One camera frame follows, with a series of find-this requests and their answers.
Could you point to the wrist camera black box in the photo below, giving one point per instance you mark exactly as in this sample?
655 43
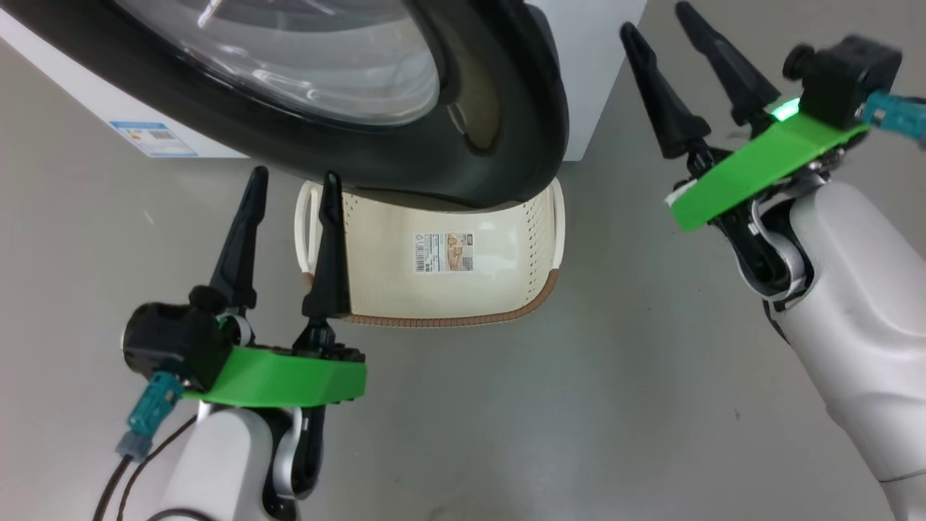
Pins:
173 340
843 79

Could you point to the blue energy label sticker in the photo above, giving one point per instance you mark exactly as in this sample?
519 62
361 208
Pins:
153 139

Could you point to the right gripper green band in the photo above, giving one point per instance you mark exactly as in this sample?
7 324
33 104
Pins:
752 170

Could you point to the cream laundry basket brown rim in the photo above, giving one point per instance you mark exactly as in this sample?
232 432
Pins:
492 289

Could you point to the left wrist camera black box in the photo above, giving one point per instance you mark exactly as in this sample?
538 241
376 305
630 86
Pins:
173 340

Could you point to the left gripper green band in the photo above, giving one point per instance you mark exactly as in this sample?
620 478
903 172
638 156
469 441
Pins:
289 380

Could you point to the black round glass door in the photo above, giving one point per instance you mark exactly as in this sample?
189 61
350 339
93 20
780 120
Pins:
289 155

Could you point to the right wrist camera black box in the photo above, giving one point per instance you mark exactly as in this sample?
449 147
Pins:
843 79

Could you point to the basket product label sticker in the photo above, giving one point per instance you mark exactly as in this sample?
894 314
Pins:
443 252

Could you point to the white front-load washing machine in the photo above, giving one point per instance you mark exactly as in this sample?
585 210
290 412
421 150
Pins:
600 72

